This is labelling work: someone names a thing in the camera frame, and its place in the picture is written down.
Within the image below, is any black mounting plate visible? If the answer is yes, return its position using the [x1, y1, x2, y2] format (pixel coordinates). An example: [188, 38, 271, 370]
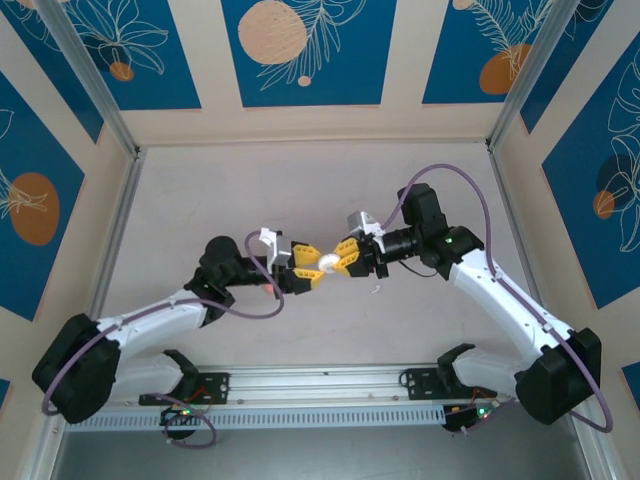
[138, 372, 232, 406]
[402, 367, 501, 401]

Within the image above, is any blue panel monstera leaf drawing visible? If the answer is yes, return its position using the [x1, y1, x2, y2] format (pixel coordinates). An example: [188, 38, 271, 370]
[542, 47, 640, 311]

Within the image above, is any black controller board green light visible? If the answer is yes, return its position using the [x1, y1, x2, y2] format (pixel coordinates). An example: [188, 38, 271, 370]
[442, 402, 501, 434]
[159, 404, 201, 426]

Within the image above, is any blue panel orange circle fern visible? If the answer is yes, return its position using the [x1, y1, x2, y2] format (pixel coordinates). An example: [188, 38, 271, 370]
[422, 0, 556, 106]

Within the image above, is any blue panel peach circle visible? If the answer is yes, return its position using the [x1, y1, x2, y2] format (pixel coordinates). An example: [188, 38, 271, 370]
[221, 0, 399, 108]

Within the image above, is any blue panel orange oval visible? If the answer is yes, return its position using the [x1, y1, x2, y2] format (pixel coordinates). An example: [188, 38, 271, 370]
[0, 72, 86, 322]

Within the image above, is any blue panel leaf outline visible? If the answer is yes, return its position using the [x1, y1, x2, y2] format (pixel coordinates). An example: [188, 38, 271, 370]
[519, 0, 617, 135]

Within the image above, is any blue panel white lily drawing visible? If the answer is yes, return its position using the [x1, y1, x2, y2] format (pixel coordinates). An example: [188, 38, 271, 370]
[52, 0, 203, 112]

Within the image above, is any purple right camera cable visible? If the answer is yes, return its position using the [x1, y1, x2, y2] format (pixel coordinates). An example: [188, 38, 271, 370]
[382, 163, 614, 434]

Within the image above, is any aluminium table edge rail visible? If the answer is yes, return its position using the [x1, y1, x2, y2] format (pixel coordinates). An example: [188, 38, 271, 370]
[487, 142, 621, 480]
[24, 147, 149, 480]

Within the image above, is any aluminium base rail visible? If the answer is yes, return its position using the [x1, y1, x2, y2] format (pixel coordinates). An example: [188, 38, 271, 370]
[112, 363, 526, 407]

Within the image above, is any grey slotted cable duct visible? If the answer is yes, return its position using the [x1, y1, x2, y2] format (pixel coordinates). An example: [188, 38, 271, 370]
[64, 404, 446, 431]

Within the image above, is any purple cable loop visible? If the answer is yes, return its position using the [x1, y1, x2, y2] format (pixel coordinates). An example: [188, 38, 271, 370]
[162, 394, 219, 449]

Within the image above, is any aluminium frame post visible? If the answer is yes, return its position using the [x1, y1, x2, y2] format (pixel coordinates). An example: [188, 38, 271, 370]
[34, 0, 146, 159]
[484, 0, 589, 151]

